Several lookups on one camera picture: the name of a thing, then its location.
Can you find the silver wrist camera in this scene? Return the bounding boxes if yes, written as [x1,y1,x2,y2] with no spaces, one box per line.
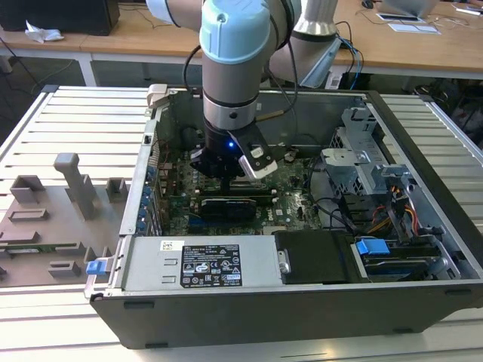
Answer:
[237,144,279,181]

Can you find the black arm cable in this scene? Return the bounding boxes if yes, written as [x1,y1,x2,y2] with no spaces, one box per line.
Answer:
[183,33,301,122]

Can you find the black computer tower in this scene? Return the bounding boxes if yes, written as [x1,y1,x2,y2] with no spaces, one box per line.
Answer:
[0,0,122,37]

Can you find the silver drive cage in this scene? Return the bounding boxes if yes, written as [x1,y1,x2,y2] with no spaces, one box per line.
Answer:
[319,106,414,199]

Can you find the white paper sheet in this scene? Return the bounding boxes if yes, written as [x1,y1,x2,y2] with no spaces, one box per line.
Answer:
[388,22,442,36]

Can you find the hard disk in blue carrier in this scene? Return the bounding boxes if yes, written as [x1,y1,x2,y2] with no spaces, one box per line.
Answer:
[351,236,443,284]

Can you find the orange and yellow wires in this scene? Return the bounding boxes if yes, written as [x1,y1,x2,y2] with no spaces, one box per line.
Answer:
[371,183,423,238]

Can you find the grey laptop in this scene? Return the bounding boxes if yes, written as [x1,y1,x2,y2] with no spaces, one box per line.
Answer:
[376,0,441,23]

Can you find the grey parts rack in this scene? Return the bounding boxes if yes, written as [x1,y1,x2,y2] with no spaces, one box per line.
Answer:
[0,152,131,290]

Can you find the blue cable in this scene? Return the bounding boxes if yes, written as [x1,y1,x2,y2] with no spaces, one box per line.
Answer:
[337,35,365,87]

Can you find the blue plastic latch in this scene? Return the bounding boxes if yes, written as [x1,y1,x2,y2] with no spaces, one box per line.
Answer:
[85,259,105,278]

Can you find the graphics card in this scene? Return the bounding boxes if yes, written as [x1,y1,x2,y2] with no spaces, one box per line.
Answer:
[199,196,258,224]

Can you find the white crumpled paper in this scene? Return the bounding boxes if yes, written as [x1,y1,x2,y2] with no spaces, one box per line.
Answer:
[23,19,66,44]

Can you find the aluminium profile bar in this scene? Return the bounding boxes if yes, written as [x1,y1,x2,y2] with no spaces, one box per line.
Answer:
[299,36,343,88]

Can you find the black PC case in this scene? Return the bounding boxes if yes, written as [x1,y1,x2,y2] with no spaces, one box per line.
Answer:
[85,84,483,350]

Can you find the silver power supply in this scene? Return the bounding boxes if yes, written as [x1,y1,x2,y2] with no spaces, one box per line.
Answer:
[119,235,292,292]

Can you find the grey plastic case latch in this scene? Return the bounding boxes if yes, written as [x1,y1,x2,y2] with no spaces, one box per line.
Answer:
[146,84,171,111]

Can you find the wooden desk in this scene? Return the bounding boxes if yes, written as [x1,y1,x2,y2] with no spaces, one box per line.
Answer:
[263,0,483,91]
[0,7,207,88]

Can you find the green motherboard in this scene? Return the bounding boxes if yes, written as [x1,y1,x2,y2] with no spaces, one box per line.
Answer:
[155,149,326,238]

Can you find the thick black cable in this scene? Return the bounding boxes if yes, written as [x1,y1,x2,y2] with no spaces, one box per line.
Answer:
[315,195,359,239]

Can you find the black plastic shroud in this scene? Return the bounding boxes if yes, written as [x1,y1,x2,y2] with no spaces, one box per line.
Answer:
[273,229,358,287]

